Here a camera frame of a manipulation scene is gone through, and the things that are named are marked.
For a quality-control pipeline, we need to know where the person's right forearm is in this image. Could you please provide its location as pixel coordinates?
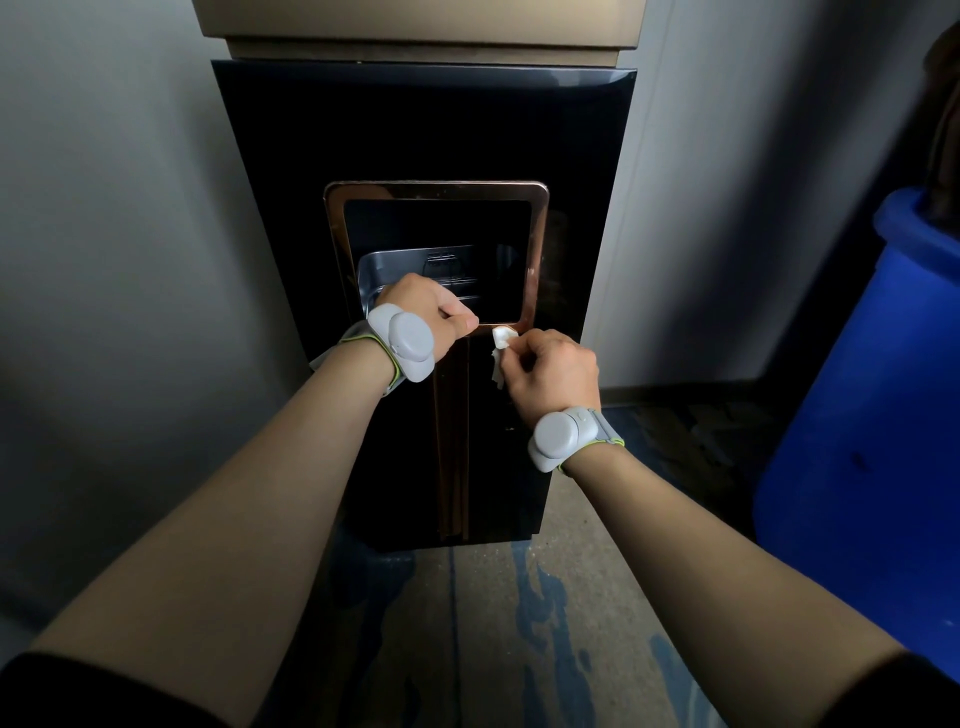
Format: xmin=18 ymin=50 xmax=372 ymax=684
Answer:
xmin=558 ymin=442 xmax=910 ymax=728

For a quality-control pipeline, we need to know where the person's black sleeve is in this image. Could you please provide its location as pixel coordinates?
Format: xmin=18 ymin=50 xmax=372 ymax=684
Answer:
xmin=813 ymin=650 xmax=960 ymax=728
xmin=0 ymin=650 xmax=230 ymax=728

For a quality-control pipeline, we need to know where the copper dispenser recess frame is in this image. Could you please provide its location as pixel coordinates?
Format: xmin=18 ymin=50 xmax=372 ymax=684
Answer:
xmin=323 ymin=180 xmax=551 ymax=333

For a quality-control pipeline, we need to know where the silver metal drip tray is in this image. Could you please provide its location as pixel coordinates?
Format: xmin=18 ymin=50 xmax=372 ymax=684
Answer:
xmin=357 ymin=243 xmax=526 ymax=325

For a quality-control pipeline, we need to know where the white tissue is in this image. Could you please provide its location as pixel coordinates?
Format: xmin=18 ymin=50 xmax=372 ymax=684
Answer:
xmin=489 ymin=324 xmax=521 ymax=392

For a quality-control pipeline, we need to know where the grey left wrist tracker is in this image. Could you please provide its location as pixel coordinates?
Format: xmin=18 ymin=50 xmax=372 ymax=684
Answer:
xmin=337 ymin=302 xmax=438 ymax=398

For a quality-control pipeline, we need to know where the grey right wrist tracker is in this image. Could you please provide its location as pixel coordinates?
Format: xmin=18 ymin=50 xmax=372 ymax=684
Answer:
xmin=526 ymin=406 xmax=627 ymax=476

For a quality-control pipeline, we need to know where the person's black right sleeve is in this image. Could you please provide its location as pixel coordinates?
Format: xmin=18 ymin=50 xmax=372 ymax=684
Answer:
xmin=813 ymin=650 xmax=960 ymax=728

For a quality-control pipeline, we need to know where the blue plastic bin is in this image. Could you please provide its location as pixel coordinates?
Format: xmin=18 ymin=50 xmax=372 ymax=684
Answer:
xmin=753 ymin=186 xmax=960 ymax=685

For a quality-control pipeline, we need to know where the person's right hand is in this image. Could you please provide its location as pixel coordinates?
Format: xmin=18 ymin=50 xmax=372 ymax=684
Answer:
xmin=498 ymin=327 xmax=603 ymax=430

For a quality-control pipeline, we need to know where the black gold water dispenser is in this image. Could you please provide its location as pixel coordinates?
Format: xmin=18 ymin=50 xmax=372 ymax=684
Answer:
xmin=190 ymin=0 xmax=648 ymax=557

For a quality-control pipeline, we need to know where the person's black left sleeve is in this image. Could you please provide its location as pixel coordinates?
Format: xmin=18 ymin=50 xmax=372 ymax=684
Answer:
xmin=0 ymin=650 xmax=230 ymax=728

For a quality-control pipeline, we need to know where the person's left hand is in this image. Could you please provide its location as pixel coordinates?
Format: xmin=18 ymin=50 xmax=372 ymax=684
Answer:
xmin=374 ymin=272 xmax=480 ymax=363

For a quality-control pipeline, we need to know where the person's left forearm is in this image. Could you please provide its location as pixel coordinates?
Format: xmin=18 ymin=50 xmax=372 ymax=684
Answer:
xmin=28 ymin=341 xmax=400 ymax=728

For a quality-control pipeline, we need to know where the grey wrist tracker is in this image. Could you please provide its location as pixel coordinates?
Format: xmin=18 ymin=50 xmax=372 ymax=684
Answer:
xmin=337 ymin=302 xmax=438 ymax=398
xmin=526 ymin=406 xmax=627 ymax=476

